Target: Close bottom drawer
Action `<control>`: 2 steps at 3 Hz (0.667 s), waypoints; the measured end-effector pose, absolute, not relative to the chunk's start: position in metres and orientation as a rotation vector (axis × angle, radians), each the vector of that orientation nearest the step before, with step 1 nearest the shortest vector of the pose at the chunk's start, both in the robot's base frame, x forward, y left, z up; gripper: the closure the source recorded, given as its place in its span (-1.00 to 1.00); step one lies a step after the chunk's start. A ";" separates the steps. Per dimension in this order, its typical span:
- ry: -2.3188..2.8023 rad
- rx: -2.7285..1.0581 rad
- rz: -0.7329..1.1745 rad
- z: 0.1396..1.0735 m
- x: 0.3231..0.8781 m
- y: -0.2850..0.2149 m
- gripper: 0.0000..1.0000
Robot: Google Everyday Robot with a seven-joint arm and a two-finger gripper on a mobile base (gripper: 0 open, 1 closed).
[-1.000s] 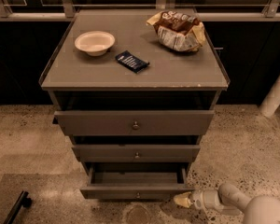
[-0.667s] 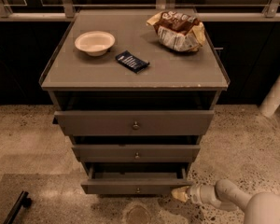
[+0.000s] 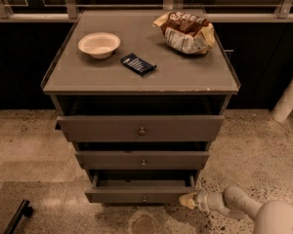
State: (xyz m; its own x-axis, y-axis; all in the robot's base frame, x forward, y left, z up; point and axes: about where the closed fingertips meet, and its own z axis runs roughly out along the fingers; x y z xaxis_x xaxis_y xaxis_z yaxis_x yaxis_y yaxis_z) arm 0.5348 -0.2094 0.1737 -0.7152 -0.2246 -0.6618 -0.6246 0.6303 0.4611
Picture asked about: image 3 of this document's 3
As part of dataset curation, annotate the grey bottom drawer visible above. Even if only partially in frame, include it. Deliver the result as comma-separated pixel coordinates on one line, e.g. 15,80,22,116
85,170,195,204

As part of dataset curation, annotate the metal railing frame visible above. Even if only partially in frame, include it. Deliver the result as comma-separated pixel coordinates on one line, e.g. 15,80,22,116
0,0,293,23

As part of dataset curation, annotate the grey top drawer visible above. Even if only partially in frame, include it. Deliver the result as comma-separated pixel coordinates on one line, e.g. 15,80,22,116
58,115,224,142

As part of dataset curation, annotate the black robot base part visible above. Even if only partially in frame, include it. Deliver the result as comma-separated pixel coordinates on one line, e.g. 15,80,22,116
3,200,33,234

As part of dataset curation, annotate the grey drawer cabinet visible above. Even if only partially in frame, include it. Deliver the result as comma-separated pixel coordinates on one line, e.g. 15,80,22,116
40,9,241,180

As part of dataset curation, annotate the grey middle drawer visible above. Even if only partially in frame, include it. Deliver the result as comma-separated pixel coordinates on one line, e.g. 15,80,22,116
75,151,209,170

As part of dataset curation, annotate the grey drawer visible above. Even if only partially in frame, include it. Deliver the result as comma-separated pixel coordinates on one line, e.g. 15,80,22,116
58,115,224,142
85,170,195,204
75,151,209,170

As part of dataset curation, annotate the white bowl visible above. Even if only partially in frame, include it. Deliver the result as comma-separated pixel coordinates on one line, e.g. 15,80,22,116
78,32,120,59

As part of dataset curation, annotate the brown chip bag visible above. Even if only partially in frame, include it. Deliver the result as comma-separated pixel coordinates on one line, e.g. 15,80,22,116
153,12,216,55

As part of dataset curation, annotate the blue snack packet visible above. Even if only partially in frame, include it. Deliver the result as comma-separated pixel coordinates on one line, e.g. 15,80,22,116
120,53,156,77

